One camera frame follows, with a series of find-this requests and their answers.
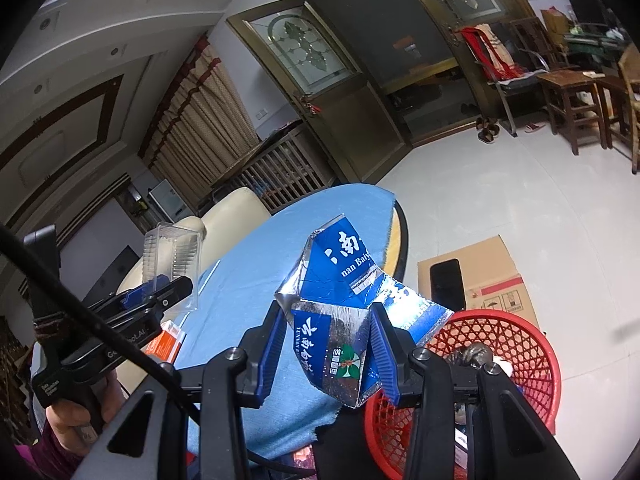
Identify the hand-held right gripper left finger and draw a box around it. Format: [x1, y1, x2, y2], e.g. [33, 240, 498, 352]
[75, 302, 288, 480]

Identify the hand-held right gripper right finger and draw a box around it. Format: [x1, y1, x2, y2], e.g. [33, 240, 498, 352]
[369, 305, 581, 480]

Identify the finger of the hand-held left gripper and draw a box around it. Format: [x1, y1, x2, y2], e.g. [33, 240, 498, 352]
[119, 275, 171, 309]
[97, 276, 194, 330]

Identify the clear plastic box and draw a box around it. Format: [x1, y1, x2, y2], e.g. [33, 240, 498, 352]
[142, 222, 207, 311]

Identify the black plastic bag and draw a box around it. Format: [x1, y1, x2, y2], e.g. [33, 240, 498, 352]
[444, 342, 496, 377]

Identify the blue foil carton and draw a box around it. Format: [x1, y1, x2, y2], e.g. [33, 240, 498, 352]
[274, 214, 456, 408]

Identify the red mesh basket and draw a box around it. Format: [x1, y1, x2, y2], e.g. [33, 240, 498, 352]
[364, 310, 561, 480]

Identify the person's left forearm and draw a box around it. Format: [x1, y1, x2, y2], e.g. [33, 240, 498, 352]
[12, 422, 88, 480]

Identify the person's left hand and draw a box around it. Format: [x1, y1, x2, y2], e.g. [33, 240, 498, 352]
[45, 372, 128, 456]

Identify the flat television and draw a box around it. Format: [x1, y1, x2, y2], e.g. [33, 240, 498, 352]
[87, 245, 142, 302]

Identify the orange and white box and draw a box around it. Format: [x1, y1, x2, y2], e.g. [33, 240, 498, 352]
[147, 322, 187, 363]

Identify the thin white stick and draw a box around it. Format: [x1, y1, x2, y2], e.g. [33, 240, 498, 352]
[199, 260, 222, 287]

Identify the dark wooden cabinet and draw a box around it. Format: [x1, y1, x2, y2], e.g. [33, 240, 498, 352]
[0, 315, 37, 441]

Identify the black phone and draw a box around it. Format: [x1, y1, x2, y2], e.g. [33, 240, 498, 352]
[430, 258, 466, 313]

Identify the blue tablecloth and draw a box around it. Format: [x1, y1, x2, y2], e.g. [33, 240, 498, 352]
[172, 183, 396, 461]

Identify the white air conditioner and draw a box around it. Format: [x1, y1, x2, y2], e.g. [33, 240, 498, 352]
[148, 180, 188, 221]

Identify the cream leather sofa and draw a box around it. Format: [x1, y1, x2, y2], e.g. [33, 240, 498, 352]
[117, 187, 273, 306]

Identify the large brown cardboard box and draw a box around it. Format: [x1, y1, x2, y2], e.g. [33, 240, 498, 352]
[417, 235, 541, 331]

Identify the wooden crib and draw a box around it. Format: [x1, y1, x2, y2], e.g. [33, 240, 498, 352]
[212, 125, 336, 213]

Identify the beige curtain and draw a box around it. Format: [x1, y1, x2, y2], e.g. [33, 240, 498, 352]
[137, 35, 261, 201]

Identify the metal chair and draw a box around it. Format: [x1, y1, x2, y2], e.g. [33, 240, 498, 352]
[455, 25, 547, 137]

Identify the red cloth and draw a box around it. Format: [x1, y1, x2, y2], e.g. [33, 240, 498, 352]
[460, 25, 521, 81]

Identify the wooden stool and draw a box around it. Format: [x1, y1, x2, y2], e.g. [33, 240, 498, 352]
[537, 71, 610, 156]

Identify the wooden side table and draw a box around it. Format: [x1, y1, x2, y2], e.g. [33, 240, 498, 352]
[597, 75, 637, 150]

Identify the wooden armchair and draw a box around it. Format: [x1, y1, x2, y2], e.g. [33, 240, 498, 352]
[510, 17, 581, 73]

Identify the wicker chair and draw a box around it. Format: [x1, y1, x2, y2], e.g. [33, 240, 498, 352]
[617, 42, 640, 175]

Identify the small brown cardboard box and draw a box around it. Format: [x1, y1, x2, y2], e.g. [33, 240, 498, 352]
[540, 7, 572, 37]

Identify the black computer monitor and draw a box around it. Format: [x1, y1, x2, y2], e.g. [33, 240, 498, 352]
[565, 0, 617, 32]

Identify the black cable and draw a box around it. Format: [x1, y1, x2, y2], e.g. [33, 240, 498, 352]
[0, 225, 316, 476]

